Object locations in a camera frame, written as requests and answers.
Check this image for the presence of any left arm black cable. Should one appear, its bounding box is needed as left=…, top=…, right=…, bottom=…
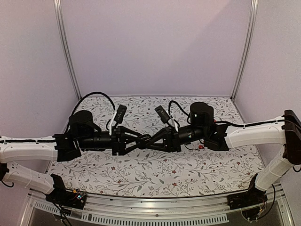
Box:
left=68, top=91, right=117, bottom=132

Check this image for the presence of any left aluminium frame post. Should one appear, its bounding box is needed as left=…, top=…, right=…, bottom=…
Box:
left=53, top=0, right=82, bottom=100

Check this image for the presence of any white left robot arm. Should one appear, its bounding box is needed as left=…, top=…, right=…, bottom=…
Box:
left=0, top=110, right=150, bottom=204

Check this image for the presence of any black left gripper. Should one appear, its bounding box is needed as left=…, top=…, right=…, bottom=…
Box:
left=78, top=127, right=145, bottom=156

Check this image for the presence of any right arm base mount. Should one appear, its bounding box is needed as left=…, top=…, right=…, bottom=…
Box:
left=227, top=174, right=268, bottom=210

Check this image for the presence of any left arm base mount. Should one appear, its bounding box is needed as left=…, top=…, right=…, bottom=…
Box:
left=45, top=174, right=87, bottom=210

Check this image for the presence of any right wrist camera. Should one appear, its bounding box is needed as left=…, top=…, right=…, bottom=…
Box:
left=155, top=105, right=171, bottom=124

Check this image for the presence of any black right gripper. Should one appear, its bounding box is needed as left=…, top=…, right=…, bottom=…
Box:
left=145, top=125, right=206, bottom=153

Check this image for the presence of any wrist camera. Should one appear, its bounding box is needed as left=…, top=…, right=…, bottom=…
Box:
left=155, top=105, right=171, bottom=124
left=114, top=105, right=127, bottom=124

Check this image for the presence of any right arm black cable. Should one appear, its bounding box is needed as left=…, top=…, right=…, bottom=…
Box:
left=168, top=100, right=193, bottom=123

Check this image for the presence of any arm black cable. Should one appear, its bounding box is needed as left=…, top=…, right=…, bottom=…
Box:
left=168, top=100, right=193, bottom=123
left=68, top=91, right=117, bottom=132

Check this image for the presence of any right aluminium frame post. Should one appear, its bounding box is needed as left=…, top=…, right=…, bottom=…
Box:
left=230, top=0, right=259, bottom=102

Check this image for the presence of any black earbud charging case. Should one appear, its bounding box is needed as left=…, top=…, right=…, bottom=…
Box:
left=137, top=134, right=151, bottom=149

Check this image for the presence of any aluminium frame post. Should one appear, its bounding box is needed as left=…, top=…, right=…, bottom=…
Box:
left=53, top=0, right=82, bottom=100
left=230, top=0, right=259, bottom=102

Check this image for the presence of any floral patterned table mat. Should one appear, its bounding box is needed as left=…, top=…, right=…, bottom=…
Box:
left=48, top=97, right=263, bottom=197

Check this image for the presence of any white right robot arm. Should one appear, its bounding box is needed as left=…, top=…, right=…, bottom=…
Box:
left=141, top=102, right=301, bottom=205

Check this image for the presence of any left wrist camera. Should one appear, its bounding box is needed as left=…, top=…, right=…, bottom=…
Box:
left=114, top=105, right=127, bottom=124

